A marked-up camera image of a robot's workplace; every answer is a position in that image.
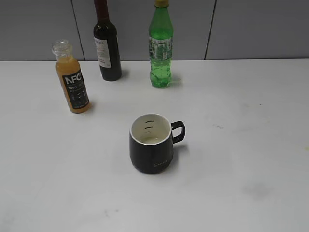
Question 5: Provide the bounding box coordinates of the black mug white inside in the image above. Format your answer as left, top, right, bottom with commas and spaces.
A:
129, 114, 186, 174

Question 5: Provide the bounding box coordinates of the NFC orange juice bottle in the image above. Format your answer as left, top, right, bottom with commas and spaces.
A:
52, 39, 90, 114

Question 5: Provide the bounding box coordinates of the green soda bottle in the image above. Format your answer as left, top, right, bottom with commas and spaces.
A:
149, 0, 174, 88

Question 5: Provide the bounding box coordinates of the dark red wine bottle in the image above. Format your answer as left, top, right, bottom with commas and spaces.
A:
93, 0, 122, 81

